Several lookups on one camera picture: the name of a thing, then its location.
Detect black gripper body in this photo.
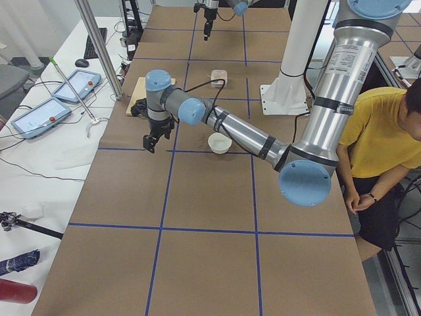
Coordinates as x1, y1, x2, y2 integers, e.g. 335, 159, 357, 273
149, 118, 175, 136
204, 7, 217, 24

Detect clear plastic egg carton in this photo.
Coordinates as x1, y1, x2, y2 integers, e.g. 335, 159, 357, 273
210, 69, 228, 88

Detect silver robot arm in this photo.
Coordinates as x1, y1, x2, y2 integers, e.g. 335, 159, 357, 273
193, 0, 257, 41
143, 1, 409, 207

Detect wooden cutting board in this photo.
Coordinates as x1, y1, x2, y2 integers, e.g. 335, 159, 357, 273
126, 76, 177, 118

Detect white round bowl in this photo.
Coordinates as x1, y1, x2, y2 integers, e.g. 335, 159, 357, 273
208, 132, 232, 154

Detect thin metal rod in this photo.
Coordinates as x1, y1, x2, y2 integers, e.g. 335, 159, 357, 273
49, 57, 100, 125

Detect blue teach pendant far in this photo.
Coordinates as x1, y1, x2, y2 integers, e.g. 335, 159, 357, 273
51, 69, 102, 103

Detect blue teach pendant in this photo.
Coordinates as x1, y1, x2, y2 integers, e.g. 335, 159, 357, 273
11, 97, 72, 140
51, 69, 102, 103

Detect brown paper table cover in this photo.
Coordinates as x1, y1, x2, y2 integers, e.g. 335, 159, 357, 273
34, 7, 376, 315

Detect black computer mouse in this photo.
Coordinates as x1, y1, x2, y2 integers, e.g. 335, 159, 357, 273
74, 59, 89, 68

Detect black keyboard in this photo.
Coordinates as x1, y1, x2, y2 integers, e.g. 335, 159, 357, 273
84, 27, 109, 60

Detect blue teach pendant near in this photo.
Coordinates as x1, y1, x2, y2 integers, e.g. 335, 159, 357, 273
11, 97, 72, 140

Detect black tripod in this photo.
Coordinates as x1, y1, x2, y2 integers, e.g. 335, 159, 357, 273
1, 212, 63, 240

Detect red cylinder bottle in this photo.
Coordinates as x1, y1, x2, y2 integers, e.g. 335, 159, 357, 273
1, 279, 37, 304

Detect person in yellow shirt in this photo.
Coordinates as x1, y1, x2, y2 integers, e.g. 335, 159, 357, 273
336, 79, 420, 261

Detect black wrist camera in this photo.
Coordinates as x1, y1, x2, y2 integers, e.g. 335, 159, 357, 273
130, 98, 147, 118
193, 3, 201, 13

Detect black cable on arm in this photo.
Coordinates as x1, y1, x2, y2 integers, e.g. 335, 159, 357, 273
182, 78, 264, 155

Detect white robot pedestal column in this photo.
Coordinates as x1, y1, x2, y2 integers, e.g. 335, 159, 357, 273
260, 0, 330, 115

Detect aluminium frame post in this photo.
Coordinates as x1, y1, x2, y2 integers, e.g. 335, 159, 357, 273
74, 0, 122, 100

